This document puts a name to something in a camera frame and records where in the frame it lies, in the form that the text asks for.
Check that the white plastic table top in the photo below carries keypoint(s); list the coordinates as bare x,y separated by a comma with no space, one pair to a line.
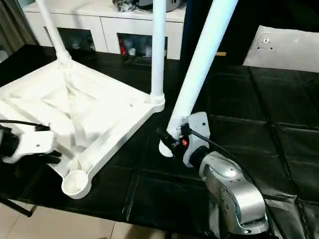
99,107

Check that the white plastic table leg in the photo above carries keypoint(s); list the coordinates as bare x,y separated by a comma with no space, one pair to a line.
53,32
158,49
199,62

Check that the black metal stand leg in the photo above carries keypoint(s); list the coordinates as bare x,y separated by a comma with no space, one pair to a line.
17,206

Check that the black quilted mat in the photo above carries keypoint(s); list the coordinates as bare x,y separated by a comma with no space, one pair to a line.
249,124

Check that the small gold label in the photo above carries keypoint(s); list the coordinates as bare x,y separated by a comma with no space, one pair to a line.
221,53

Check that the white sideboard with glass doors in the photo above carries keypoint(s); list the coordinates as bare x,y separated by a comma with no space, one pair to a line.
104,22

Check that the round grey dish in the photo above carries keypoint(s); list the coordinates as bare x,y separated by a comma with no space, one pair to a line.
174,5

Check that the grey brown curtain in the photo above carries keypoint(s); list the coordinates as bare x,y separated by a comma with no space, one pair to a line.
15,25

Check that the pale panel with holes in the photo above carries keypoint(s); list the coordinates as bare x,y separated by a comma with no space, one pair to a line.
286,49

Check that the black cabinet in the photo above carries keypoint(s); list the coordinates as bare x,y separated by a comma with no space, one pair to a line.
249,15

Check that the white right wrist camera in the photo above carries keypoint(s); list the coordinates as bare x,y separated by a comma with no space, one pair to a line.
199,124

